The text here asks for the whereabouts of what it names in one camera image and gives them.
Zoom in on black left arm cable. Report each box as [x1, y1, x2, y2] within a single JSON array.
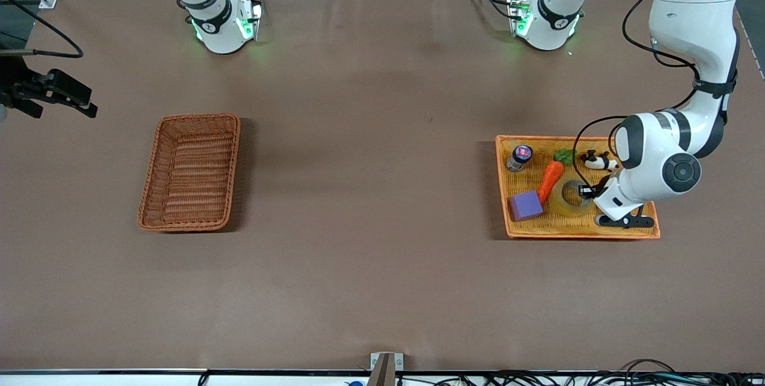
[[572, 0, 700, 191]]

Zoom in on purple cube block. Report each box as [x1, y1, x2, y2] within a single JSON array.
[[508, 191, 544, 222]]

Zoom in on clear yellowish tape roll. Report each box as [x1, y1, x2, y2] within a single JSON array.
[[550, 176, 598, 217]]

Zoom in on small jar purple lid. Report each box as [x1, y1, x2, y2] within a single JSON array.
[[506, 145, 534, 172]]

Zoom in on orange toy carrot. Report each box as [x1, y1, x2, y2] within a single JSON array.
[[537, 148, 578, 204]]

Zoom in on black cable bundle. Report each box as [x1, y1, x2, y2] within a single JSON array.
[[394, 359, 765, 386]]

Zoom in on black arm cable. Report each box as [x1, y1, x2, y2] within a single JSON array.
[[572, 0, 700, 191], [0, 0, 83, 59]]

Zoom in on black white toy panda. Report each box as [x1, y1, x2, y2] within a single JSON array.
[[581, 149, 620, 172]]

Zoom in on orange wicker basket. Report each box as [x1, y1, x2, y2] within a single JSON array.
[[495, 135, 661, 240]]

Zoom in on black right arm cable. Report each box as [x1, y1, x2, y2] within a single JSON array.
[[0, 0, 83, 59]]

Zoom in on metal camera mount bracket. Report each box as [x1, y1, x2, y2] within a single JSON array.
[[369, 352, 405, 386]]

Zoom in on table cover sheet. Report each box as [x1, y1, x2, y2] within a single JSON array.
[[0, 0, 765, 372]]

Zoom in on brown wicker basket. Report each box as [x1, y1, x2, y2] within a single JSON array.
[[137, 113, 241, 232]]

